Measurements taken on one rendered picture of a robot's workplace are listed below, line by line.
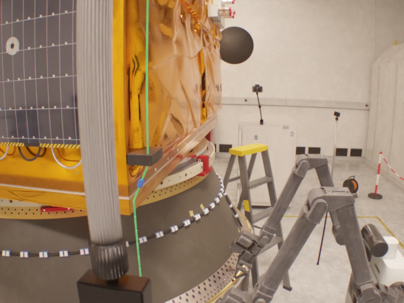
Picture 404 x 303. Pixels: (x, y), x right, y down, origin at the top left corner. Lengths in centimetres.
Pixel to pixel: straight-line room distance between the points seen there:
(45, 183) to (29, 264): 44
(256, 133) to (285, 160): 64
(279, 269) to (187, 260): 54
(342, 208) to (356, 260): 19
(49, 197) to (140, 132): 35
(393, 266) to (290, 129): 398
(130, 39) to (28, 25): 28
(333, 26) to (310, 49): 96
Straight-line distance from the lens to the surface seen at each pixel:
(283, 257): 98
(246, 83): 895
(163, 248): 135
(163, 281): 135
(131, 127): 83
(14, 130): 95
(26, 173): 102
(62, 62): 83
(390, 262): 131
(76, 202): 94
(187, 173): 144
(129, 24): 83
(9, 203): 130
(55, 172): 94
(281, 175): 519
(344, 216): 94
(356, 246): 100
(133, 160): 81
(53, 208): 122
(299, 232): 94
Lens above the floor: 210
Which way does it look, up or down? 12 degrees down
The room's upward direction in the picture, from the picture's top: straight up
